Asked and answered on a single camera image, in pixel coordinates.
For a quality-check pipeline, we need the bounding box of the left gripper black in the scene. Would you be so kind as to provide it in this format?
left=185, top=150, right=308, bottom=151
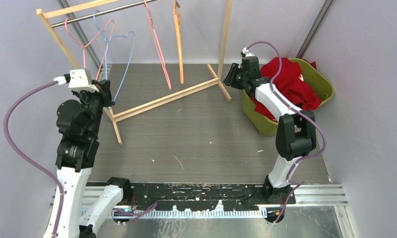
left=73, top=79, right=116, bottom=136

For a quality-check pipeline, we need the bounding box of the red garment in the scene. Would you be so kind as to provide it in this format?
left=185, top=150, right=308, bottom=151
left=249, top=57, right=322, bottom=121

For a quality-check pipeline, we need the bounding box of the pink wire hanger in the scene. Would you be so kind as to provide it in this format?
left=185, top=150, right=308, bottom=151
left=65, top=17, right=116, bottom=81

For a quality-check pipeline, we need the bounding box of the blue wire hanger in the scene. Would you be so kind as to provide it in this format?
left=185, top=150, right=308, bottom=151
left=93, top=10, right=136, bottom=103

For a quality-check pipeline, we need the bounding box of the wooden hanger with metal hook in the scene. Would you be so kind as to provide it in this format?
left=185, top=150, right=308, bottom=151
left=173, top=0, right=185, bottom=84

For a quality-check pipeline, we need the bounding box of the pink hanger with poppy skirt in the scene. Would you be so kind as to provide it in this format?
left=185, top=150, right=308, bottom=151
left=143, top=0, right=172, bottom=90

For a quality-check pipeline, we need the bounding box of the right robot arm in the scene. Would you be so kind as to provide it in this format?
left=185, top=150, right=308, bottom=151
left=223, top=56, right=316, bottom=204

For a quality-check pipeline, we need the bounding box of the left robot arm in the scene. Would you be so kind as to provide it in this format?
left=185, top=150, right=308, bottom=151
left=44, top=80, right=133, bottom=238

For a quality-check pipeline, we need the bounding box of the crumpled red cloth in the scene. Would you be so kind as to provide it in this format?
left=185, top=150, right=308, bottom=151
left=310, top=61, right=317, bottom=70

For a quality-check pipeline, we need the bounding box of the green plastic laundry basket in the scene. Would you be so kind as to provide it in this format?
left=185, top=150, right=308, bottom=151
left=241, top=58, right=334, bottom=136

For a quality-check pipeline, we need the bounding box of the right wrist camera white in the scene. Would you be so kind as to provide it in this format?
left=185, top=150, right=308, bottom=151
left=241, top=47, right=256, bottom=60

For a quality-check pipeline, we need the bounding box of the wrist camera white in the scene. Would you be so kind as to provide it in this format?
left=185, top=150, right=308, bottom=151
left=241, top=47, right=256, bottom=60
left=54, top=69, right=99, bottom=93

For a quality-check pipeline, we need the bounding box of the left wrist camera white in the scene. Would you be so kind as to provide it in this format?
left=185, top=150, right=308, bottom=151
left=54, top=69, right=99, bottom=93

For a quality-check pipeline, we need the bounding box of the wooden clothes rack frame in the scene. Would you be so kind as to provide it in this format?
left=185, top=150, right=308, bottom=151
left=36, top=0, right=233, bottom=145

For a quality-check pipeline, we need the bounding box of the aluminium corner rail right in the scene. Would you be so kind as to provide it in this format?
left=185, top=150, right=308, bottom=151
left=296, top=0, right=336, bottom=58

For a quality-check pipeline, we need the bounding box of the metal clothes rail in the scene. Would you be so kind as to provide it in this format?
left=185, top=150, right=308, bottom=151
left=67, top=1, right=145, bottom=23

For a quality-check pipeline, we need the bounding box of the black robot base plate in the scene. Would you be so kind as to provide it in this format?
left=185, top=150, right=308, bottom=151
left=86, top=182, right=297, bottom=213

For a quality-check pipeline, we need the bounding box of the aluminium floor rail front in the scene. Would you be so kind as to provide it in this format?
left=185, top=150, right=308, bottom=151
left=49, top=183, right=349, bottom=220

